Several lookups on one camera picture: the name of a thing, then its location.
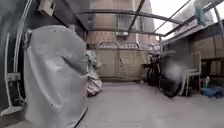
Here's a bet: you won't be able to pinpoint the metal double gate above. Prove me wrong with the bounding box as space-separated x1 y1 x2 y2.
95 41 158 82

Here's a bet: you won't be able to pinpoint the small grey covered object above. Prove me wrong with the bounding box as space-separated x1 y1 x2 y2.
85 49 103 98

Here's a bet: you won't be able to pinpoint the tan brick building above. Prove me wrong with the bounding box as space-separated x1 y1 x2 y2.
84 0 158 48

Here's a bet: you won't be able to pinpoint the black bicycle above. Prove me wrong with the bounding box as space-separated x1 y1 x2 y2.
141 51 184 99

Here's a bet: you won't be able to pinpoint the large grey covered vehicle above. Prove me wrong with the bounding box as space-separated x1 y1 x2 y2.
22 25 89 128

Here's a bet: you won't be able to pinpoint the blue container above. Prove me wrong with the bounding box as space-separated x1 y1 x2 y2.
200 85 224 99

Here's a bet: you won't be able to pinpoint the carport roof frame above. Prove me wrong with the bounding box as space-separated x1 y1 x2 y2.
74 0 224 46

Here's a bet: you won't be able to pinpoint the white pipes on wall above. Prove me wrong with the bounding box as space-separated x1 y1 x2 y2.
179 51 202 97

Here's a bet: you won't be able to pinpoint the white wall box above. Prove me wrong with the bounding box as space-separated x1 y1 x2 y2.
37 0 57 17

